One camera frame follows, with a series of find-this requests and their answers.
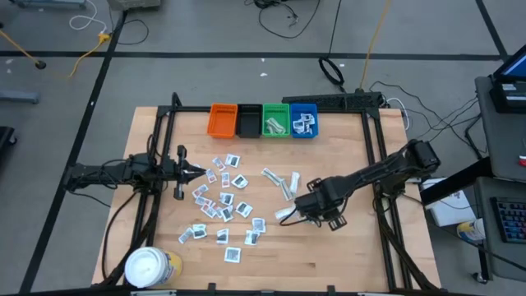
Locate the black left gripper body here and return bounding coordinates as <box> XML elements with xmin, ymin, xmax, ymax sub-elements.
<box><xmin>175</xmin><ymin>144</ymin><xmax>187</xmax><ymax>201</ymax></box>

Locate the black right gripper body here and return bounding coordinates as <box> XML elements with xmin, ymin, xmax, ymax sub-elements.
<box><xmin>307</xmin><ymin>177</ymin><xmax>350</xmax><ymax>232</ymax></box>

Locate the orange plastic bin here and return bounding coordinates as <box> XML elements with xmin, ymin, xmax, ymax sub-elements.
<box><xmin>206</xmin><ymin>103</ymin><xmax>239</xmax><ymax>140</ymax></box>

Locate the black plastic bin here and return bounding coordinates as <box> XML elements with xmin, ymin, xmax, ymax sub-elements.
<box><xmin>235</xmin><ymin>103</ymin><xmax>264</xmax><ymax>139</ymax></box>

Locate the white lid yellow wipes canister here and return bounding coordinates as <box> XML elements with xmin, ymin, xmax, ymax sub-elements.
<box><xmin>123</xmin><ymin>245</ymin><xmax>183</xmax><ymax>289</ymax></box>

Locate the blue plastic bin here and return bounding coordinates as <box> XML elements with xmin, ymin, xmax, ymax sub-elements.
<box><xmin>289</xmin><ymin>103</ymin><xmax>320</xmax><ymax>140</ymax></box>

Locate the long black power strip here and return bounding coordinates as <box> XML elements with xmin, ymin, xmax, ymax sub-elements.
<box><xmin>281</xmin><ymin>90</ymin><xmax>384</xmax><ymax>110</ymax></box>

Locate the green plastic bin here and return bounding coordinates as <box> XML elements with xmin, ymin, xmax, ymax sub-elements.
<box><xmin>261</xmin><ymin>103</ymin><xmax>291</xmax><ymax>139</ymax></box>

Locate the grey equipment box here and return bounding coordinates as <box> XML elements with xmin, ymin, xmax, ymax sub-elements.
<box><xmin>107</xmin><ymin>0</ymin><xmax>162</xmax><ymax>12</ymax></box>

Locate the grey desk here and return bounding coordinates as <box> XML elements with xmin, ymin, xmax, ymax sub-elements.
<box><xmin>472</xmin><ymin>176</ymin><xmax>526</xmax><ymax>284</ymax></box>
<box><xmin>474</xmin><ymin>75</ymin><xmax>526</xmax><ymax>184</ymax></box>

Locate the black backlit keyboard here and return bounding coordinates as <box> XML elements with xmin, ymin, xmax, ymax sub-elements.
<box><xmin>490</xmin><ymin>196</ymin><xmax>526</xmax><ymax>244</ymax></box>

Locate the grey floor bar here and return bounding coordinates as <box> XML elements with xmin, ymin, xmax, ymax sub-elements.
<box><xmin>0</xmin><ymin>90</ymin><xmax>40</xmax><ymax>105</ymax></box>

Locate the black desktop device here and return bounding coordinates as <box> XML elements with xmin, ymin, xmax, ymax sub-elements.
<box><xmin>488</xmin><ymin>78</ymin><xmax>526</xmax><ymax>114</ymax></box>

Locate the open laptop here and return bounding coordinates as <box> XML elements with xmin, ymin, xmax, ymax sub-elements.
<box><xmin>491</xmin><ymin>54</ymin><xmax>526</xmax><ymax>83</ymax></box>

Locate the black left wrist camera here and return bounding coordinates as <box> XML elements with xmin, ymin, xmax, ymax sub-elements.
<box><xmin>160</xmin><ymin>159</ymin><xmax>178</xmax><ymax>184</ymax></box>

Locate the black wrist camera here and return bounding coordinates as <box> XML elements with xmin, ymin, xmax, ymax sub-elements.
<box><xmin>160</xmin><ymin>159</ymin><xmax>178</xmax><ymax>184</ymax></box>
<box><xmin>293</xmin><ymin>189</ymin><xmax>326</xmax><ymax>220</ymax></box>

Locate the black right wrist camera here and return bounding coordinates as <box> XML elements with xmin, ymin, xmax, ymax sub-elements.
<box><xmin>293</xmin><ymin>189</ymin><xmax>326</xmax><ymax>220</ymax></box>

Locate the black aluminium table frame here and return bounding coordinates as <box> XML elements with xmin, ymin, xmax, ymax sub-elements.
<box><xmin>100</xmin><ymin>92</ymin><xmax>443</xmax><ymax>293</ymax></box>

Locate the black right camera cable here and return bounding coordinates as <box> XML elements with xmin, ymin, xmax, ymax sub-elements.
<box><xmin>279</xmin><ymin>206</ymin><xmax>316</xmax><ymax>228</ymax></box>

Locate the coiled black cable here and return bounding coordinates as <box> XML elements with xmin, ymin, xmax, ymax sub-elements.
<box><xmin>318</xmin><ymin>56</ymin><xmax>346</xmax><ymax>88</ymax></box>

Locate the yellow cable with plug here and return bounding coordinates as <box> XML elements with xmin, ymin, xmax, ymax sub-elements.
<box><xmin>67</xmin><ymin>32</ymin><xmax>113</xmax><ymax>80</ymax></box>

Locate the long yellow floor cable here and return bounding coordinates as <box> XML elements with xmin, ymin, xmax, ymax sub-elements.
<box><xmin>358</xmin><ymin>0</ymin><xmax>392</xmax><ymax>91</ymax></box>

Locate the black floor cable bundle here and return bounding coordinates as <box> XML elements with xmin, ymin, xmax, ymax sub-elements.
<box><xmin>245</xmin><ymin>0</ymin><xmax>322</xmax><ymax>41</ymax></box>

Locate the yellow cable black floor plug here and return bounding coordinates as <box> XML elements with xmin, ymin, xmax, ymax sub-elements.
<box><xmin>0</xmin><ymin>29</ymin><xmax>47</xmax><ymax>71</ymax></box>

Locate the white floor cable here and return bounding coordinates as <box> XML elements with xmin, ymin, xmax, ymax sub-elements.
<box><xmin>68</xmin><ymin>0</ymin><xmax>108</xmax><ymax>35</ymax></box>

